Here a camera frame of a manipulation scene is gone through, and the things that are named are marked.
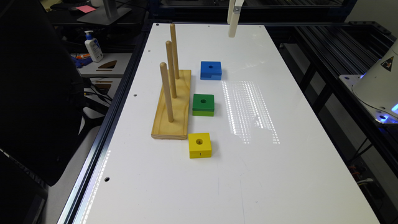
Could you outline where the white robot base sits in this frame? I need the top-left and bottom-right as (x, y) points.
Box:
(339, 42), (397, 125)

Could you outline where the blue handled tool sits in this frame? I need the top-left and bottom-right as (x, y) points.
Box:
(71, 54), (92, 68)

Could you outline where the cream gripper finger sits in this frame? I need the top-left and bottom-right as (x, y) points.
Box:
(227, 0), (235, 24)
(228, 0), (244, 38)

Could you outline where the yellow wooden block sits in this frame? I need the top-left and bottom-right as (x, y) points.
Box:
(188, 133), (212, 159)

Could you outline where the pink sticky note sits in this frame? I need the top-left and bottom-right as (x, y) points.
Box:
(76, 5), (96, 13)

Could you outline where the white lotion pump bottle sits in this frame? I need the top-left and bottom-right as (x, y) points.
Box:
(85, 30), (104, 62)

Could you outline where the grey side shelf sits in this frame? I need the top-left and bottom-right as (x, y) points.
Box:
(71, 53), (132, 78)

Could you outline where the blue wooden block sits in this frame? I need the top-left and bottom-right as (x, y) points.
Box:
(200, 61), (222, 80)

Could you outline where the green wooden block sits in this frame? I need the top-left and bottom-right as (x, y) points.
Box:
(192, 94), (215, 116)

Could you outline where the black office chair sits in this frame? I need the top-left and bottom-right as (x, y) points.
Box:
(1, 0), (85, 186)

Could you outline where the front wooden peg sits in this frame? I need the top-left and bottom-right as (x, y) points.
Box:
(160, 62), (174, 123)

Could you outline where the wooden peg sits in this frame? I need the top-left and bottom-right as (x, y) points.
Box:
(160, 62), (174, 123)
(165, 40), (177, 98)
(170, 23), (180, 80)

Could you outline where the silver monitor stand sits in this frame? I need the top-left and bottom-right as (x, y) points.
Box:
(77, 0), (131, 26)

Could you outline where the rear wooden peg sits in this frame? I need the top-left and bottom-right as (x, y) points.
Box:
(170, 23), (180, 80)

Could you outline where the middle wooden peg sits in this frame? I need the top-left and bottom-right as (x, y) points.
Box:
(165, 40), (177, 98)

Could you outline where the wooden peg base board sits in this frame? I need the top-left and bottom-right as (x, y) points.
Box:
(151, 70), (192, 140)

